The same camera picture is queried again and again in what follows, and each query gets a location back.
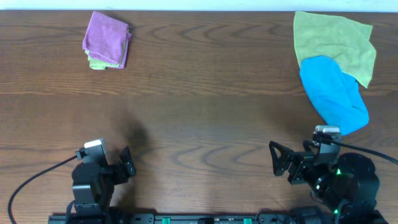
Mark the purple microfiber cloth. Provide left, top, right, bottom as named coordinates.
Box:
left=82, top=11, right=129, bottom=63

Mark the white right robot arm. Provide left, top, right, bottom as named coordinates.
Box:
left=284, top=152, right=386, bottom=224

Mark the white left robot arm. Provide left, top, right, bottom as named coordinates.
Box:
left=65, top=139, right=287, bottom=224

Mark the blue microfiber cloth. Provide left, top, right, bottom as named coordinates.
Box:
left=299, top=56, right=369, bottom=136

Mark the folded green cloth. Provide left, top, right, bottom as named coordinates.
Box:
left=85, top=43, right=124, bottom=70

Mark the large green microfiber cloth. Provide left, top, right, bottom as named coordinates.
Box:
left=293, top=11, right=376, bottom=88

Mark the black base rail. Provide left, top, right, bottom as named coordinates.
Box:
left=48, top=212, right=364, bottom=224

